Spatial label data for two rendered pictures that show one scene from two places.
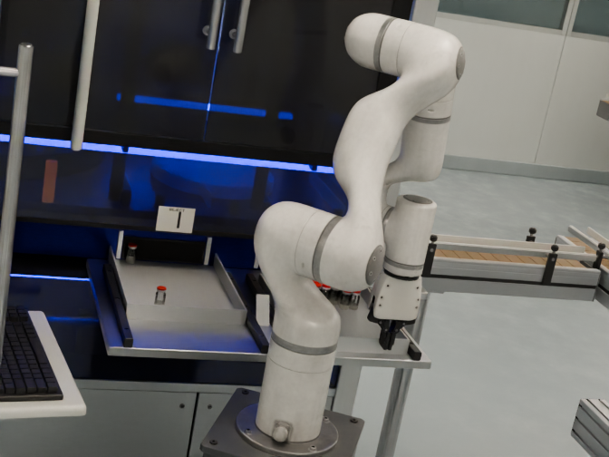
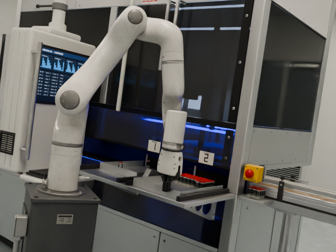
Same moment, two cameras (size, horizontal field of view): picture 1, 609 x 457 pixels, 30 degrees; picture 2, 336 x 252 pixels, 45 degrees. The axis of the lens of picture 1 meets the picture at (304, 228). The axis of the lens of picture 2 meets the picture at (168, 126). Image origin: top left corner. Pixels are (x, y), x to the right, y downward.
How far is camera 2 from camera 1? 2.13 m
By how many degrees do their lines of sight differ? 57
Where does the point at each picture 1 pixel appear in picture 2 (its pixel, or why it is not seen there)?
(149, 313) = (106, 167)
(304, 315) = (56, 126)
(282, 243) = not seen: hidden behind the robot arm
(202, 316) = (122, 172)
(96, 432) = (126, 239)
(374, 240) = (68, 87)
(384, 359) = (163, 197)
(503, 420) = not seen: outside the picture
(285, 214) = not seen: hidden behind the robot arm
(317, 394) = (57, 166)
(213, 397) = (165, 236)
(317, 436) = (61, 191)
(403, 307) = (167, 167)
